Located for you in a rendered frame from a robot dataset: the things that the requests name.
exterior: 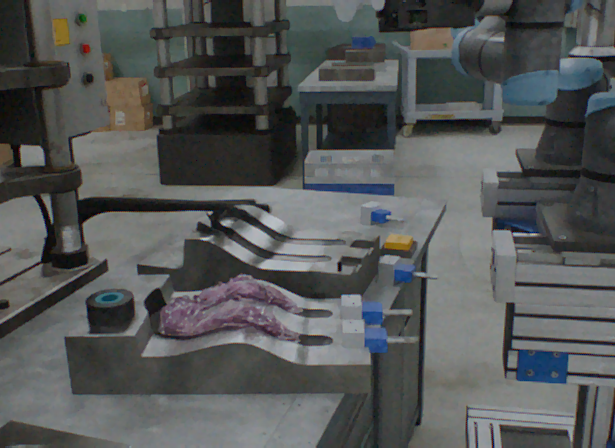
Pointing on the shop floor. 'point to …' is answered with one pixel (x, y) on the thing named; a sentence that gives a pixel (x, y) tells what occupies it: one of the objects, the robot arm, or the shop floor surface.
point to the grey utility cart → (490, 108)
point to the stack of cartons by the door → (126, 101)
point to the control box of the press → (84, 78)
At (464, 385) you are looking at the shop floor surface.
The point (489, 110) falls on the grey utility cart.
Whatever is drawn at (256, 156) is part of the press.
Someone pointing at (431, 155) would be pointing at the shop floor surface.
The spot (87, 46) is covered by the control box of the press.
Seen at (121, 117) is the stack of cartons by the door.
